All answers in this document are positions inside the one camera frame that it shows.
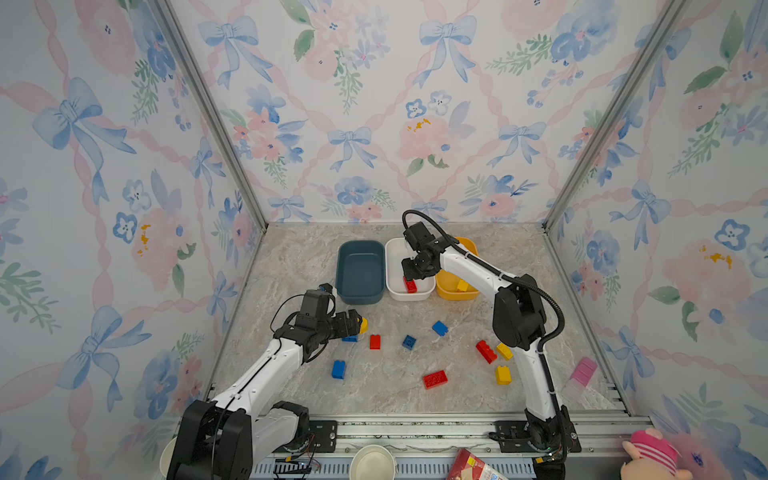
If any yellow lego brick front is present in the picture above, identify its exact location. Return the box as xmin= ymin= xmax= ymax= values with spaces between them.
xmin=495 ymin=366 xmax=512 ymax=386

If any small red lego brick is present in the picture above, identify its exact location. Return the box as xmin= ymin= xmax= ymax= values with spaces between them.
xmin=369 ymin=334 xmax=382 ymax=351

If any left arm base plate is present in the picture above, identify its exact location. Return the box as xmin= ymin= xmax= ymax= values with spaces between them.
xmin=274 ymin=420 xmax=338 ymax=456

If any yellow plastic bin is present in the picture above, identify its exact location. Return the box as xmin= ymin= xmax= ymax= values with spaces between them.
xmin=436 ymin=270 xmax=480 ymax=301

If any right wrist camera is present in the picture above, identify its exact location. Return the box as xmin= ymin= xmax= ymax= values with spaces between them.
xmin=403 ymin=222 xmax=440 ymax=252

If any dark teal plastic bin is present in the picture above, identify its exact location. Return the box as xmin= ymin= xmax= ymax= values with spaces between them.
xmin=335 ymin=240 xmax=386 ymax=305

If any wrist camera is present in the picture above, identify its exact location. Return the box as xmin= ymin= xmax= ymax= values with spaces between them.
xmin=403 ymin=222 xmax=440 ymax=252
xmin=299 ymin=283 xmax=336 ymax=318

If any pink transparent box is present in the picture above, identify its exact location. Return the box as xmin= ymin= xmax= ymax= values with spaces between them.
xmin=568 ymin=357 xmax=598 ymax=388

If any red lego brick front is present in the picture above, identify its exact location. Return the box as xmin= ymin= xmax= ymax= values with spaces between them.
xmin=422 ymin=370 xmax=448 ymax=390

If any white plastic bin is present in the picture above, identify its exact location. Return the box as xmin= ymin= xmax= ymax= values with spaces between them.
xmin=385 ymin=238 xmax=436 ymax=302

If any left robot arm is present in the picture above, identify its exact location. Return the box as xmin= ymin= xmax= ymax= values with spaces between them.
xmin=164 ymin=309 xmax=367 ymax=479

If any pink plush toy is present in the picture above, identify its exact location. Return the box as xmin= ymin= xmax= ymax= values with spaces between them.
xmin=620 ymin=428 xmax=693 ymax=480

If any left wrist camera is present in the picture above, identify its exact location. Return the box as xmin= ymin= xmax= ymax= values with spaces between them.
xmin=299 ymin=283 xmax=336 ymax=318

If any brown paper cup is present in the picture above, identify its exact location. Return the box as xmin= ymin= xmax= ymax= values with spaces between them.
xmin=159 ymin=437 xmax=177 ymax=480

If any aluminium frame rail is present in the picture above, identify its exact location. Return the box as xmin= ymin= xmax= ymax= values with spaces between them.
xmin=173 ymin=413 xmax=652 ymax=460

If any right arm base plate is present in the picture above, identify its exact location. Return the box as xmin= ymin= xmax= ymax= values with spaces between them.
xmin=488 ymin=420 xmax=563 ymax=456

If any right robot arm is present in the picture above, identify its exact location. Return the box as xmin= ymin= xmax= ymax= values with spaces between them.
xmin=402 ymin=240 xmax=571 ymax=454

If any dark blue square lego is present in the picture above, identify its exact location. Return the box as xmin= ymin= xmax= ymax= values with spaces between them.
xmin=402 ymin=335 xmax=417 ymax=351

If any white paper bowl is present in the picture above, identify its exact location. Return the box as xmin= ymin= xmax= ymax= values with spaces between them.
xmin=349 ymin=445 xmax=397 ymax=480

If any blue lego brick centre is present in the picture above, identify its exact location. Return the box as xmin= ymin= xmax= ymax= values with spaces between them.
xmin=432 ymin=321 xmax=449 ymax=337

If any red snack box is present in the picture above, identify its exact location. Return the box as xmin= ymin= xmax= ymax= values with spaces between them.
xmin=446 ymin=448 xmax=507 ymax=480

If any blue lego brick front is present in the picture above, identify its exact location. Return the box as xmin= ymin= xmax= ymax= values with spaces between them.
xmin=331 ymin=360 xmax=346 ymax=380

